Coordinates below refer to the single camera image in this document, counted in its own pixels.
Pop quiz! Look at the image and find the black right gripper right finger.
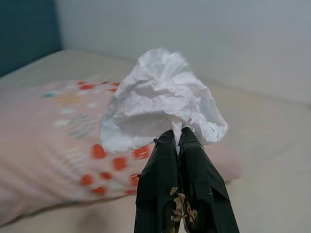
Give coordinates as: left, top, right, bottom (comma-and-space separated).
179, 127, 240, 233

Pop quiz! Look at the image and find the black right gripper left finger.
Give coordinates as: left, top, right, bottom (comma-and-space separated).
133, 130, 182, 233

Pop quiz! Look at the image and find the white tissue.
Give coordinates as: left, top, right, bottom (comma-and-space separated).
99, 47, 230, 153

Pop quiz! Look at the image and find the pink patterned pillow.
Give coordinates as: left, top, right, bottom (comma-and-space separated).
0, 80, 243, 219

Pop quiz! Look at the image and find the cream sheeted mattress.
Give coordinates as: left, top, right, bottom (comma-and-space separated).
0, 50, 311, 233

